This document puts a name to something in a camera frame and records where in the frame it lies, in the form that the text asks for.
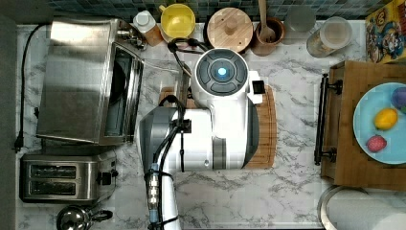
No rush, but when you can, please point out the stainless steel toaster oven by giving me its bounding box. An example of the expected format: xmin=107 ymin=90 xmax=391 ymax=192
xmin=36 ymin=18 xmax=146 ymax=146

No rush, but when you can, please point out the stainless steel two-slot toaster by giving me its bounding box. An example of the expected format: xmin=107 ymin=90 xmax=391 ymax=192
xmin=19 ymin=152 xmax=118 ymax=205

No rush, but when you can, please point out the yellow lemon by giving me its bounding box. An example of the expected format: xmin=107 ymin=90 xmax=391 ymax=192
xmin=373 ymin=108 xmax=398 ymax=130

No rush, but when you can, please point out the colourful cereal box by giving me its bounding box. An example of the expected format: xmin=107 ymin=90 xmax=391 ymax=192
xmin=366 ymin=0 xmax=406 ymax=64

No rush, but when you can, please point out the light blue plate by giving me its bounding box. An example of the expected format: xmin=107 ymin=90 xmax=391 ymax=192
xmin=353 ymin=82 xmax=406 ymax=165

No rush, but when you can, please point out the bamboo cutting board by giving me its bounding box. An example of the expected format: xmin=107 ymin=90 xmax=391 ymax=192
xmin=160 ymin=87 xmax=277 ymax=173

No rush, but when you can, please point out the black oven power cable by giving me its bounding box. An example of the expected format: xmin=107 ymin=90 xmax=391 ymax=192
xmin=11 ymin=22 xmax=49 ymax=153

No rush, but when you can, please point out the wooden spoon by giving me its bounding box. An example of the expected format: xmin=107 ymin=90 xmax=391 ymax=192
xmin=259 ymin=0 xmax=276 ymax=43

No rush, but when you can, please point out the clear glass jar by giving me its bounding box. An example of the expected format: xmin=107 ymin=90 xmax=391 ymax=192
xmin=306 ymin=16 xmax=352 ymax=58

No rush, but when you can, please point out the wooden lidded black pot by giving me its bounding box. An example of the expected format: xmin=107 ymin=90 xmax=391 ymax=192
xmin=206 ymin=8 xmax=254 ymax=53

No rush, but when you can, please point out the purple fruit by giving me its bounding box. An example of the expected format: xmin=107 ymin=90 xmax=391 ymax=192
xmin=391 ymin=87 xmax=406 ymax=110

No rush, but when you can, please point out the wooden tray with black handle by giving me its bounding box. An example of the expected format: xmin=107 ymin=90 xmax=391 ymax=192
xmin=314 ymin=60 xmax=405 ymax=191

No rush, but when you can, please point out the glass oven door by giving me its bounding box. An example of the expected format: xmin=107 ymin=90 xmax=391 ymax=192
xmin=140 ymin=59 xmax=190 ymax=107

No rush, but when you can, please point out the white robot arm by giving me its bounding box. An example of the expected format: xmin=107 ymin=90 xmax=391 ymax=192
xmin=137 ymin=48 xmax=265 ymax=230

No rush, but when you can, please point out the white paper towel roll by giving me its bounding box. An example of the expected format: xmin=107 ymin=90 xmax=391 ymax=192
xmin=318 ymin=186 xmax=406 ymax=230

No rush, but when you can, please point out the grey cup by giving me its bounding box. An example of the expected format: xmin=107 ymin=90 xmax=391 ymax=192
xmin=282 ymin=5 xmax=316 ymax=45

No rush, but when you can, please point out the yellow mug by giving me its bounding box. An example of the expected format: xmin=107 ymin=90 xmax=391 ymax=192
xmin=159 ymin=4 xmax=195 ymax=42

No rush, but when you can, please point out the brown utensil holder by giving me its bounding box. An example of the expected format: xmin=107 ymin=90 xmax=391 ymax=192
xmin=250 ymin=17 xmax=285 ymax=57

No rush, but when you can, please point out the red fruit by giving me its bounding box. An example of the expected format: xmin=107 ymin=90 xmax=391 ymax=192
xmin=367 ymin=135 xmax=387 ymax=152

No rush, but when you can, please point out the stainless steel kettle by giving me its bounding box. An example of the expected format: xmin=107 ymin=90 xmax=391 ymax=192
xmin=56 ymin=205 xmax=113 ymax=230

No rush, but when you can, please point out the white capped sauce bottle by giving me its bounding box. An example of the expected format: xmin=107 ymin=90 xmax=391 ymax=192
xmin=133 ymin=11 xmax=164 ymax=47

